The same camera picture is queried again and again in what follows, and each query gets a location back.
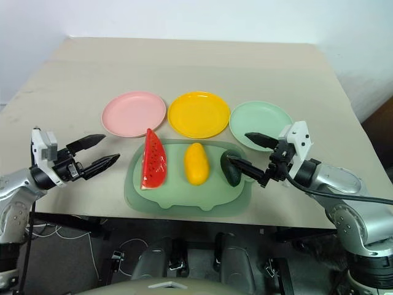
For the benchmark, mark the green tray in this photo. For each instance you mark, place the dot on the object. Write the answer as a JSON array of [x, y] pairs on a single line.
[[178, 190]]

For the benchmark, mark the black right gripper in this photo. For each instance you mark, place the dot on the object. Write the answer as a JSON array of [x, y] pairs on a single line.
[[277, 163]]

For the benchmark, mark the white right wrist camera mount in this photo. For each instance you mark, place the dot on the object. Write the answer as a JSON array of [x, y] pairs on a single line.
[[298, 141]]

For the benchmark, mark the green plate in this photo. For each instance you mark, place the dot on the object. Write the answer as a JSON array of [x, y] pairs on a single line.
[[255, 121]]

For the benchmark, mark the yellow plate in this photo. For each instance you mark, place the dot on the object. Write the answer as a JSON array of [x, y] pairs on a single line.
[[199, 114]]

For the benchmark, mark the yellow mango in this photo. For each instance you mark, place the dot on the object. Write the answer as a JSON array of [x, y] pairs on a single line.
[[196, 164]]

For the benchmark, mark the dark rounded robot leg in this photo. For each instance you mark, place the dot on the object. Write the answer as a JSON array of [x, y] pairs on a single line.
[[156, 261], [236, 261]]

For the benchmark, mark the pink plate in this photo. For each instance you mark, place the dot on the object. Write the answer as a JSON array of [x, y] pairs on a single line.
[[134, 113]]

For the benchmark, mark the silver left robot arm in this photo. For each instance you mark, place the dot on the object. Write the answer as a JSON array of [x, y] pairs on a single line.
[[13, 196]]

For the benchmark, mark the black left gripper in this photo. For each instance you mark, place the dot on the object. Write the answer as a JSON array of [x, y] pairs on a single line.
[[66, 164]]

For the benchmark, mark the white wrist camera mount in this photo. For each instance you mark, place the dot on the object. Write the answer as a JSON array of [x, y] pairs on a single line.
[[44, 153], [298, 141]]

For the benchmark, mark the dark green avocado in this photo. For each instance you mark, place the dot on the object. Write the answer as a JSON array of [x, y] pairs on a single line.
[[231, 173]]

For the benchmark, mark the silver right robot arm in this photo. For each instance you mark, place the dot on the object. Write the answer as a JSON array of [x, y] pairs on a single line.
[[344, 196]]

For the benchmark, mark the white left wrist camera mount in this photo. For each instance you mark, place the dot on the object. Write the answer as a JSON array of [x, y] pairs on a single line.
[[44, 153]]

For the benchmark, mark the red watermelon slice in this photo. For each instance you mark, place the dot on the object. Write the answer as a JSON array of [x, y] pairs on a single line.
[[153, 163]]

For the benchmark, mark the black table frame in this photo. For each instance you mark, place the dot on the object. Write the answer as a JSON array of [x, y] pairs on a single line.
[[76, 225]]

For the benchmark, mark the grey-green robot torso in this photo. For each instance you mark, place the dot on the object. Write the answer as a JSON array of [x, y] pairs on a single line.
[[172, 287]]

